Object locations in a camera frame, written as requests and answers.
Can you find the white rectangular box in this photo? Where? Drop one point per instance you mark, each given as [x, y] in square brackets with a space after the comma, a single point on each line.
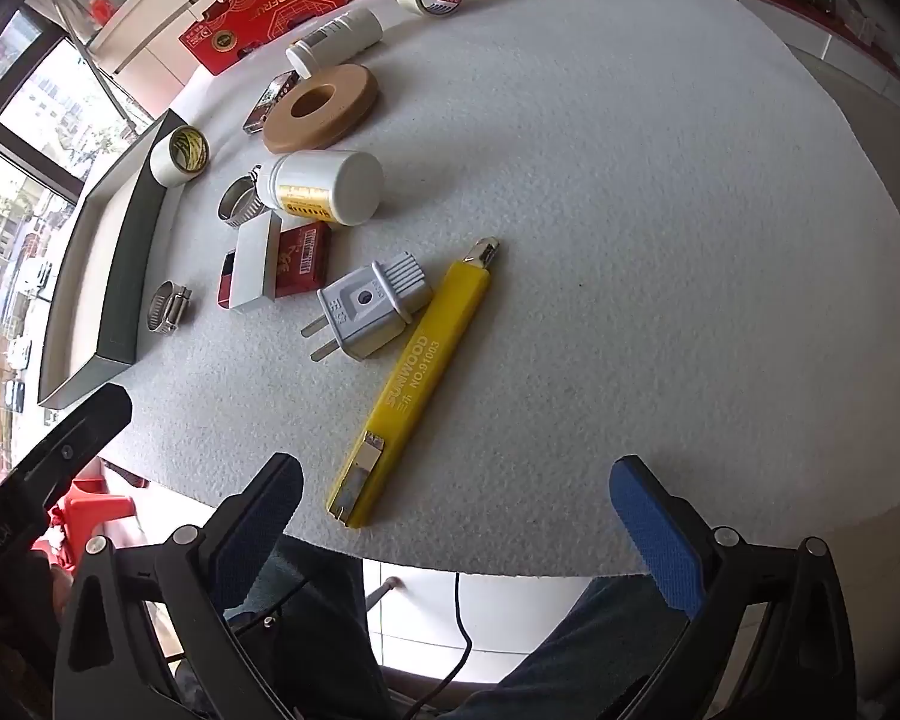
[255, 262]

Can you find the tape roll with yellow print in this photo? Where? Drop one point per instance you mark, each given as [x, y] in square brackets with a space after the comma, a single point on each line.
[163, 165]

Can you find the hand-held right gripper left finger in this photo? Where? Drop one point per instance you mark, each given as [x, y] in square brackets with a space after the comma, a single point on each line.
[259, 532]

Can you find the person's right leg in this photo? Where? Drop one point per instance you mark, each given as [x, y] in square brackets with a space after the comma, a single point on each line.
[570, 652]

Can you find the person's left leg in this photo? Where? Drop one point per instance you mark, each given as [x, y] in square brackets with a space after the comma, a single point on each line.
[307, 615]

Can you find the white side ledge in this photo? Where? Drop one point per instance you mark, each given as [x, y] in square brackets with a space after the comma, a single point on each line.
[832, 37]

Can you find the small dark patterned box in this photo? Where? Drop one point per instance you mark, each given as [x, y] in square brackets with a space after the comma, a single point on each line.
[266, 101]

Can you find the grey electrical plug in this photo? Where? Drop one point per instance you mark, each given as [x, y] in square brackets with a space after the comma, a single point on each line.
[364, 307]

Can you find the red card box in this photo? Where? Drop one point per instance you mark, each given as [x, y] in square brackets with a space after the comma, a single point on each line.
[300, 259]

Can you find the white cabinet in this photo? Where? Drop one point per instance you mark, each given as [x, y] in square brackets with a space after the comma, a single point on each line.
[150, 22]

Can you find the red cardboard box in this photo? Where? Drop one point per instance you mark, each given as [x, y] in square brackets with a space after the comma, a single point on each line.
[270, 7]

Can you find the red hanging ornament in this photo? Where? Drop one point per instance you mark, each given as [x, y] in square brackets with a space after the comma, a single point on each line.
[101, 11]

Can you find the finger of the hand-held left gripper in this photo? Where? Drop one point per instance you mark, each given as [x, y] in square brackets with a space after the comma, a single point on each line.
[82, 439]

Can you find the red plastic stool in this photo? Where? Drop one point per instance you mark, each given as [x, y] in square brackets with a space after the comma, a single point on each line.
[97, 510]

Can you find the grey rectangular tray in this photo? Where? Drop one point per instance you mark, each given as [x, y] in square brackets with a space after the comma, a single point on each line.
[120, 262]

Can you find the person's leg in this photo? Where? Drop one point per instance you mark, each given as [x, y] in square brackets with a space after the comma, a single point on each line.
[307, 615]
[570, 652]

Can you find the white bottle with yellow label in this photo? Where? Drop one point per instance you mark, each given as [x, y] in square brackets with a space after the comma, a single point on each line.
[345, 184]

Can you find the white bottle with grey label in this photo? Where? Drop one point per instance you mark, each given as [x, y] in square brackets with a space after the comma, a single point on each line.
[345, 34]

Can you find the brown paper tape roll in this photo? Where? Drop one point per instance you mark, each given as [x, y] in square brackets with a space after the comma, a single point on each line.
[345, 112]

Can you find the yellow utility knife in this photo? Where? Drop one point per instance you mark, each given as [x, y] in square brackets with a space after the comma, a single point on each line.
[420, 360]

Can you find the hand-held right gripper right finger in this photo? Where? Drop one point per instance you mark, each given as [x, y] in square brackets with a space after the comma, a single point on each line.
[656, 532]

